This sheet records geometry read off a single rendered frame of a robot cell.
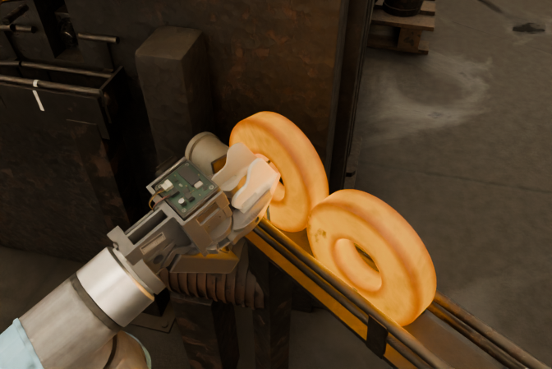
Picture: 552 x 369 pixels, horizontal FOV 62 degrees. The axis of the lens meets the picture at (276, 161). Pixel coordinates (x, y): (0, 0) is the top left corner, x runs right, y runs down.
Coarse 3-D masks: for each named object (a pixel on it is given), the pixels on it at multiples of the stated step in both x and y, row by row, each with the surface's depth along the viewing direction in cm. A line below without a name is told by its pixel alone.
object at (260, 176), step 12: (252, 168) 50; (264, 168) 51; (276, 168) 54; (252, 180) 51; (264, 180) 53; (276, 180) 53; (240, 192) 50; (252, 192) 52; (240, 204) 51; (252, 204) 52
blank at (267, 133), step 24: (264, 120) 53; (288, 120) 53; (264, 144) 53; (288, 144) 50; (288, 168) 51; (312, 168) 51; (288, 192) 54; (312, 192) 51; (264, 216) 61; (288, 216) 56
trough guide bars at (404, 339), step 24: (264, 240) 59; (288, 240) 55; (312, 264) 52; (336, 288) 50; (360, 312) 49; (432, 312) 49; (456, 312) 46; (384, 336) 46; (408, 336) 44; (480, 336) 46; (504, 336) 44; (408, 360) 45; (432, 360) 42; (504, 360) 44; (528, 360) 42
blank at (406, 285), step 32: (352, 192) 47; (320, 224) 50; (352, 224) 45; (384, 224) 43; (320, 256) 54; (352, 256) 52; (384, 256) 44; (416, 256) 43; (384, 288) 46; (416, 288) 43
